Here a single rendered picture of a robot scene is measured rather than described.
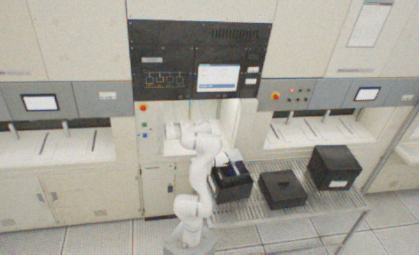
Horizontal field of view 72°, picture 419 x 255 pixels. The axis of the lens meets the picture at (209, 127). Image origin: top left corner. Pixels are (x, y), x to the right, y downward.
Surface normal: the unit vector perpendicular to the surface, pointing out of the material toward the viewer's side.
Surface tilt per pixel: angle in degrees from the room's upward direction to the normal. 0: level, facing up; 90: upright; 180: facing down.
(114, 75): 90
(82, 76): 90
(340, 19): 90
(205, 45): 90
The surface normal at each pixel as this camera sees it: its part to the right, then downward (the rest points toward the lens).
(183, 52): 0.18, 0.62
